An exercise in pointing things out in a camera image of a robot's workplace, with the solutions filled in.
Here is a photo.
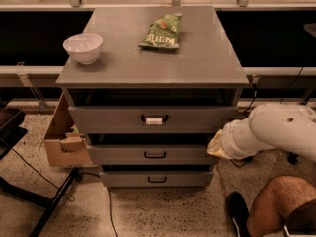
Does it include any grey top drawer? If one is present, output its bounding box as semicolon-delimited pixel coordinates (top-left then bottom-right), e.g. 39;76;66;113
69;106;237;134

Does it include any grey drawer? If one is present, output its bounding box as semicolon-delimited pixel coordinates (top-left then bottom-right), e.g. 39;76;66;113
100;165;213;188
88;133;217;165
69;106;237;134

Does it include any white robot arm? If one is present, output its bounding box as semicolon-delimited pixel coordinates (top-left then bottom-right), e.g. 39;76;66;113
207;104;316;161

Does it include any grey drawer cabinet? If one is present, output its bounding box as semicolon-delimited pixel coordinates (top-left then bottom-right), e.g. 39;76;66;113
54;5;250;190

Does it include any grey middle drawer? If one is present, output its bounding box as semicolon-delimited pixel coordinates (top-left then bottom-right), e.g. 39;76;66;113
88;133;217;165

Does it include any grey bottom drawer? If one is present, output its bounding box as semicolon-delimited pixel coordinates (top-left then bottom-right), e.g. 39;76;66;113
100;165;213;188

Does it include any green chip bag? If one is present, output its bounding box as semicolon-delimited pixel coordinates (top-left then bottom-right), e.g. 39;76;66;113
139;13;182;49

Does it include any white ceramic bowl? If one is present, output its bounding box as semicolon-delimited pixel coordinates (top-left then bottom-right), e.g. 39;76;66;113
63;33;103;64

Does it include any brown cardboard box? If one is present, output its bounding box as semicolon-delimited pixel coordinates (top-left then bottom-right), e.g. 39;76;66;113
44;95;94;168

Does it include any black sneaker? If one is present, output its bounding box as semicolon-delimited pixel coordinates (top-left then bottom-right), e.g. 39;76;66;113
226;192;251;237

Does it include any black stand left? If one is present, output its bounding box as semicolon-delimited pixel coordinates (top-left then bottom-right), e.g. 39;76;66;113
0;108;81;237

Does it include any bare human leg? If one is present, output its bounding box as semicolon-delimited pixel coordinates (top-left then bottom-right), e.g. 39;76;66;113
247;176;316;237

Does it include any black floor cable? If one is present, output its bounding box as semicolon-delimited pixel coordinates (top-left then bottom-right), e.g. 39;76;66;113
107;187;119;237

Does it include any black power cable right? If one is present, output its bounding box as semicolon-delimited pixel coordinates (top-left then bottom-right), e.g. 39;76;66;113
230;66;306;168

